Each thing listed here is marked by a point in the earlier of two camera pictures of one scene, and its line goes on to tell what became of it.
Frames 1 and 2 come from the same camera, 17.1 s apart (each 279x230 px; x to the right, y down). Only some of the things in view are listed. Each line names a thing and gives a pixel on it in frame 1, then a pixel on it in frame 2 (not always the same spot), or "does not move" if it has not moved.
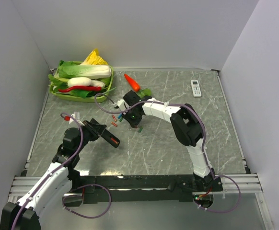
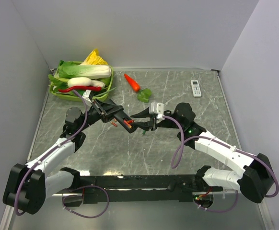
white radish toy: [84, 81] does not move
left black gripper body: [90, 133] to [98, 107]
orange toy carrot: [143, 93] does not move
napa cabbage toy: [76, 70] does not move
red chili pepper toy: [80, 88] does not move
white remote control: [196, 88] does not move
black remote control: [109, 137] to [125, 121]
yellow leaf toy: [94, 59] does not move
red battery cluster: [114, 140] to [130, 126]
